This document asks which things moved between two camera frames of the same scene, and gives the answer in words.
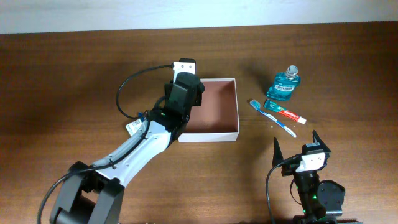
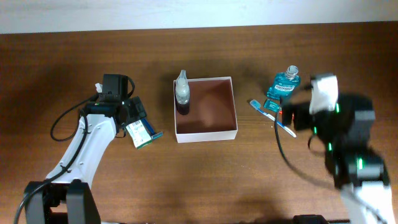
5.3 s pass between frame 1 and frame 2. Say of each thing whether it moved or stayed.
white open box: stayed
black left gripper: moved
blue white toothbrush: stayed
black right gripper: moved
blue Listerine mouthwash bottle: stayed
